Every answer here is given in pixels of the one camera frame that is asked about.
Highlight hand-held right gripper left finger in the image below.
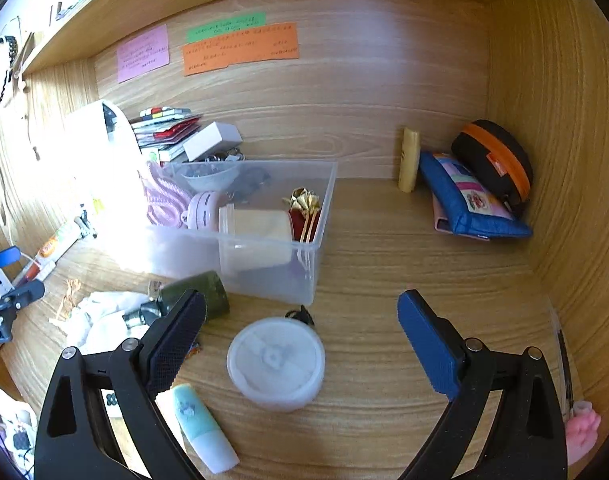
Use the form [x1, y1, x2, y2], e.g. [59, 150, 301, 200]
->
[33, 288, 206, 480]

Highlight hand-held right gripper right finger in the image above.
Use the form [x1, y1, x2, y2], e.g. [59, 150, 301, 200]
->
[397, 289, 568, 480]

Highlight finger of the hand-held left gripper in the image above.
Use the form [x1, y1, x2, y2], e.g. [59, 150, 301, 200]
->
[0, 246, 21, 281]
[0, 280, 46, 318]

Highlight dark green bottle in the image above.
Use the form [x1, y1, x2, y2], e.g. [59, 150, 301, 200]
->
[122, 271, 231, 333]

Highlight white tissue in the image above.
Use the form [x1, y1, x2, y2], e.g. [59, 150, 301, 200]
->
[64, 290, 158, 356]

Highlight small white patterned box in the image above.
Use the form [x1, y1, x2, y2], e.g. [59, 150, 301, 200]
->
[103, 387, 122, 418]

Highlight clear plastic storage bin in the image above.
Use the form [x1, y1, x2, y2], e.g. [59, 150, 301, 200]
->
[144, 159, 339, 307]

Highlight red white marker pen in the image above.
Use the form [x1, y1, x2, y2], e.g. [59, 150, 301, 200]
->
[14, 255, 60, 286]

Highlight toothpaste tube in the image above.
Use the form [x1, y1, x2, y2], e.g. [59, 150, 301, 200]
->
[22, 222, 85, 286]

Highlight green white cosmetic tube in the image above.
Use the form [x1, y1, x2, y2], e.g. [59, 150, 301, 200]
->
[172, 382, 240, 475]

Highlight black silver pen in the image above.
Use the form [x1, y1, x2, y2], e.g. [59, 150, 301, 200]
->
[74, 207, 98, 238]

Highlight round white plastic container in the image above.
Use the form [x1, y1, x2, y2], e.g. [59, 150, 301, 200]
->
[227, 317, 326, 413]

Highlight pink wallet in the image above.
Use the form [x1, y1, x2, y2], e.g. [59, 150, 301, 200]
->
[432, 195, 490, 242]

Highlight small pink fan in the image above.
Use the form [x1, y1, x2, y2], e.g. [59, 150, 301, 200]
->
[181, 191, 230, 231]

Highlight cream cup with clear lid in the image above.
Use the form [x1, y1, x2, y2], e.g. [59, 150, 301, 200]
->
[217, 203, 294, 286]

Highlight blue zip pouch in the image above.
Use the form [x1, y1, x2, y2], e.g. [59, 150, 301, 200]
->
[419, 151, 534, 239]

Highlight glass bowl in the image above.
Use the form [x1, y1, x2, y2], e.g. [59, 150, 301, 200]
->
[179, 162, 238, 193]

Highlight white desk lamp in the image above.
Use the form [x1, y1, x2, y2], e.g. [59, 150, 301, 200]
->
[64, 100, 142, 196]

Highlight pink soft toy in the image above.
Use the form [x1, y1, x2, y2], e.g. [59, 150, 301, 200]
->
[566, 400, 601, 463]

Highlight black item in bin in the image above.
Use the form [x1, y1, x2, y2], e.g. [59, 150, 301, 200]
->
[232, 167, 272, 198]

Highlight gold foil rose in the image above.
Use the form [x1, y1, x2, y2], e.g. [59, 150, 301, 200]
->
[283, 186, 321, 243]

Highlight black orange round case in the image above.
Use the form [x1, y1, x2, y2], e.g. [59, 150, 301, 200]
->
[451, 120, 534, 218]

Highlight white rectangular box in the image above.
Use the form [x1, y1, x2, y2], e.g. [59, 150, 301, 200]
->
[183, 121, 244, 162]

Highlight stack of books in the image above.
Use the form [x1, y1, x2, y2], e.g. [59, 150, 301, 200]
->
[129, 106, 204, 163]

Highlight pink sticky note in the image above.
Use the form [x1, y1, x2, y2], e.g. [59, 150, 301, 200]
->
[116, 24, 170, 84]

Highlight orange sticky note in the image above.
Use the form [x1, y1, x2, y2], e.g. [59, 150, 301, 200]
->
[181, 22, 300, 77]

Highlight green sticky note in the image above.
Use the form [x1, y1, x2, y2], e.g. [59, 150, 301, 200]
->
[186, 11, 266, 43]

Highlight tan string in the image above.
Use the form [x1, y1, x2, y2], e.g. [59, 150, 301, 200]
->
[49, 280, 82, 323]

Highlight pink coiled cable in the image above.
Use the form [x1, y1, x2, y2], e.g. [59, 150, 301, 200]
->
[143, 162, 192, 228]

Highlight black bead string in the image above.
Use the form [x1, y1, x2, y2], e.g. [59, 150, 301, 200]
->
[0, 35, 21, 107]

